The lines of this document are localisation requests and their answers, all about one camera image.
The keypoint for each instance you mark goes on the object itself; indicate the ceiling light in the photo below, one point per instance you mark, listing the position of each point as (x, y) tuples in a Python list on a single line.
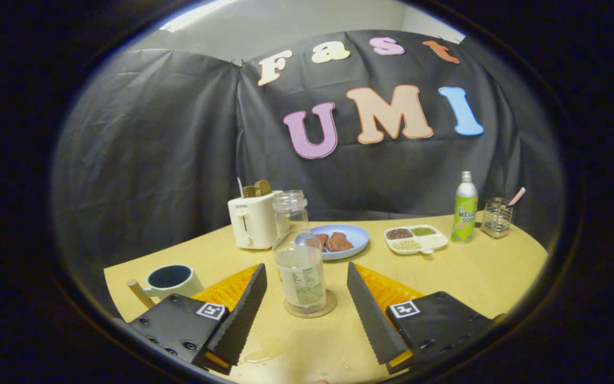
[(195, 15)]

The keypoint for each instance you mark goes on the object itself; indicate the blue plate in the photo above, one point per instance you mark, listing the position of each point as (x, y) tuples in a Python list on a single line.
[(360, 237)]

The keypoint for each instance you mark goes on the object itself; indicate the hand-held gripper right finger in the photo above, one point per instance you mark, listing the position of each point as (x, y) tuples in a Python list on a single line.
[(368, 314)]

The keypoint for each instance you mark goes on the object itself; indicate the pile of brown beans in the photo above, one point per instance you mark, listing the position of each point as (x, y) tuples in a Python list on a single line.
[(398, 233)]

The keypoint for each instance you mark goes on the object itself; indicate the white toaster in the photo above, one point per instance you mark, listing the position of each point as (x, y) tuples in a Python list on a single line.
[(253, 224)]

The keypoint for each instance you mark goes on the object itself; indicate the pile of green beans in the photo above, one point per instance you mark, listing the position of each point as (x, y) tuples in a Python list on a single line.
[(423, 231)]

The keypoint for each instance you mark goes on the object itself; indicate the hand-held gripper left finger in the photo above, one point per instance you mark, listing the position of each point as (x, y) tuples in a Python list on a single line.
[(243, 314)]

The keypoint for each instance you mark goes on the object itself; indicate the clear glass juice bottle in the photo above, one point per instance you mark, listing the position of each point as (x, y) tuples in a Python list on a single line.
[(301, 277)]

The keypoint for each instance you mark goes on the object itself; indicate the black backdrop cloth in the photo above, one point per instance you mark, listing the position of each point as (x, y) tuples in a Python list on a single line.
[(152, 160)]

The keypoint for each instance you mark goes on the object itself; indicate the white divided dish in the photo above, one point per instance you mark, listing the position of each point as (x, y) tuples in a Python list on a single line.
[(437, 242)]

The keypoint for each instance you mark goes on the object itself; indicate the green soda bottle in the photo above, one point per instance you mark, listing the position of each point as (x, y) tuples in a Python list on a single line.
[(465, 213)]

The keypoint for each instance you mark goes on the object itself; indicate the wooden table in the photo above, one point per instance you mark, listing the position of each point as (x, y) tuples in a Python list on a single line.
[(461, 277)]

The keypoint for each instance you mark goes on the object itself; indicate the toast slices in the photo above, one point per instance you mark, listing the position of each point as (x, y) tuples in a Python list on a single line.
[(259, 188)]

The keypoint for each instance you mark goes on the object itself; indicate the round wooden coaster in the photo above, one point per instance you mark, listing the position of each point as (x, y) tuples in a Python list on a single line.
[(331, 304)]

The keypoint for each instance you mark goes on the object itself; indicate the pink utensil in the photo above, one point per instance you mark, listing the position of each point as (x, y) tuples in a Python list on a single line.
[(517, 196)]

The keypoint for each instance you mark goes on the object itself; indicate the pile of white beans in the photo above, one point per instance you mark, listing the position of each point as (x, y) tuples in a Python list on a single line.
[(405, 245)]

